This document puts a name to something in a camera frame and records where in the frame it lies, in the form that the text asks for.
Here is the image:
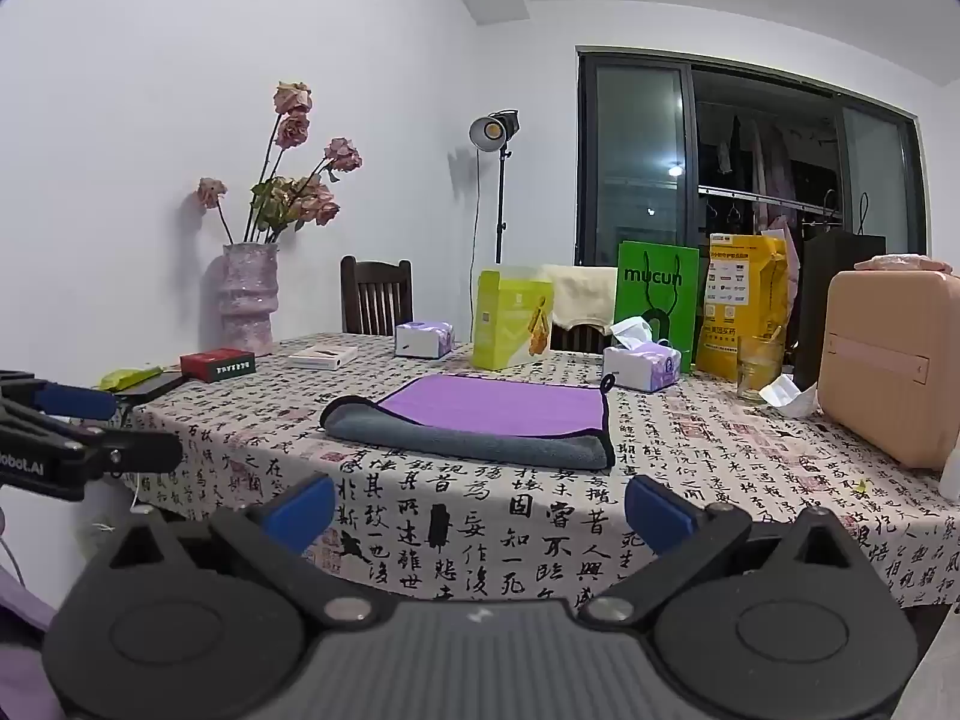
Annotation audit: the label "red flat box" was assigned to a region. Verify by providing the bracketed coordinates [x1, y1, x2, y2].
[180, 349, 257, 382]

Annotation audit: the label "purple white tissue pack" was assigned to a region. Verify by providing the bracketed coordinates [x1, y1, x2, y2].
[394, 320, 456, 359]
[603, 317, 683, 392]

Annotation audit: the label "pink cloth bundle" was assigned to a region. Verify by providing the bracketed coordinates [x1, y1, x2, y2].
[853, 253, 953, 275]

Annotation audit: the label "pink hard case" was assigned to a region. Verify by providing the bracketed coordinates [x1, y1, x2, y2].
[817, 268, 960, 472]

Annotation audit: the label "dark wooden chair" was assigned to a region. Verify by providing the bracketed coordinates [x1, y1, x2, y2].
[340, 255, 413, 336]
[551, 321, 610, 354]

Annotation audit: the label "yellow plastic bag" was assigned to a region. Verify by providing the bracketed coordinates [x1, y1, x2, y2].
[695, 233, 791, 380]

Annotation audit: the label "black box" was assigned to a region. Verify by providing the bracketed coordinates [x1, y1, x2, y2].
[793, 231, 886, 391]

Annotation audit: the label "black phone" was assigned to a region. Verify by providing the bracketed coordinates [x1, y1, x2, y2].
[120, 371, 188, 401]

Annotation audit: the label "cream cloth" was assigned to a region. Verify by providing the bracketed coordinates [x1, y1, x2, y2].
[541, 264, 620, 331]

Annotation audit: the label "dried pink roses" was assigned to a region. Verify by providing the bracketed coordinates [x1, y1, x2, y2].
[196, 80, 364, 245]

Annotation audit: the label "green paper bag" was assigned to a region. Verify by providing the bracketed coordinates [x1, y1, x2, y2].
[613, 241, 700, 374]

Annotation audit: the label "white flat box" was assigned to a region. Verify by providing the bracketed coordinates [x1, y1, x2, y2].
[288, 346, 359, 370]

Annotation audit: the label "green snack packet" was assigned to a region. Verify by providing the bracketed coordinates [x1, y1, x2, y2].
[97, 365, 164, 392]

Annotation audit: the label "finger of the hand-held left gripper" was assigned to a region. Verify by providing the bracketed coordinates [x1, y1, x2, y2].
[71, 426, 185, 476]
[0, 370, 119, 425]

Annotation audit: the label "crumpled white paper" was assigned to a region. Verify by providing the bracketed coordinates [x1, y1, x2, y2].
[760, 373, 820, 416]

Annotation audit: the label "pink speckled vase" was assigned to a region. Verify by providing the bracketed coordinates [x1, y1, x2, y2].
[216, 242, 280, 357]

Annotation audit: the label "lime green carton box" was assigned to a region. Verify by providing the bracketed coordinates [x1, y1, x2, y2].
[472, 266, 554, 371]

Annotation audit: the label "purple cloth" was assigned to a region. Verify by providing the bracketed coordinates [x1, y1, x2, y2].
[0, 562, 68, 720]

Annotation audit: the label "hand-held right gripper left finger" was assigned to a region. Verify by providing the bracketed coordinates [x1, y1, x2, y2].
[107, 473, 377, 629]

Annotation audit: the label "purple and grey towel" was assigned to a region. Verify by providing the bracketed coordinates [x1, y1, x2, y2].
[319, 373, 617, 470]

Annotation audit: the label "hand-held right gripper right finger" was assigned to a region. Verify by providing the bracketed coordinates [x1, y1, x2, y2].
[580, 475, 865, 626]

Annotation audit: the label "dark framed sliding window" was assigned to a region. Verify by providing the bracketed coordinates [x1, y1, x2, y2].
[576, 45, 927, 271]

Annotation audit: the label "studio light on stand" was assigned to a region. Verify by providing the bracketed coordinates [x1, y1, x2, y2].
[469, 109, 521, 266]

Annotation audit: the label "calligraphy print tablecloth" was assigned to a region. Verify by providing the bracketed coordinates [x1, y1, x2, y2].
[112, 330, 960, 612]

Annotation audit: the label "clear drinking glass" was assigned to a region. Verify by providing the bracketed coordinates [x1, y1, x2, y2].
[736, 335, 786, 402]

